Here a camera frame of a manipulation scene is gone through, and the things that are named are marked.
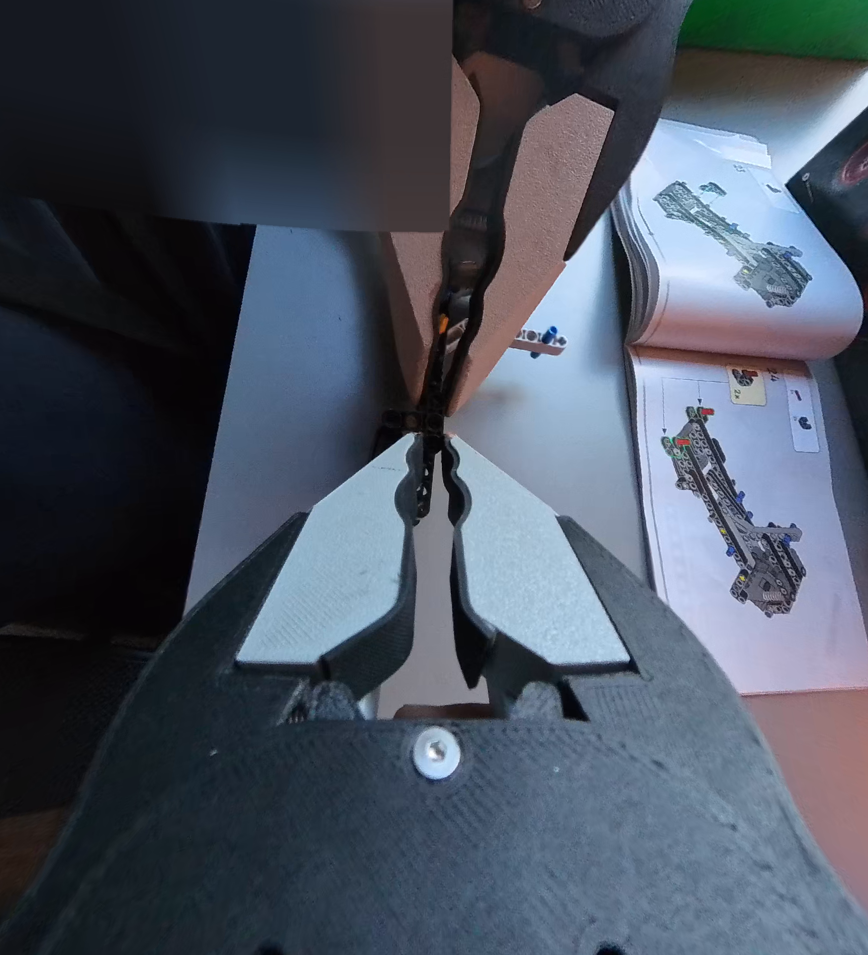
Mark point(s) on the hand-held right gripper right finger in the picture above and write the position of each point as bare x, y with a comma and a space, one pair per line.
538, 589

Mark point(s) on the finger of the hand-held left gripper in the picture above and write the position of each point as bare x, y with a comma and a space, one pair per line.
415, 298
546, 224

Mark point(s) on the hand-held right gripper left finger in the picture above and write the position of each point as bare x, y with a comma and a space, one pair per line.
329, 582

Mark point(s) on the black lego beam assembly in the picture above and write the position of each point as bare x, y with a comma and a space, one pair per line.
426, 485

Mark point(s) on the grey lego beam blue pin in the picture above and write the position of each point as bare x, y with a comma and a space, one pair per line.
542, 339

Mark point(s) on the lego instruction booklet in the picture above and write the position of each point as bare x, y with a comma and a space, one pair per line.
747, 634

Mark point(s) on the green plastic bin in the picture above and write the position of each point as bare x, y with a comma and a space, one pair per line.
777, 26

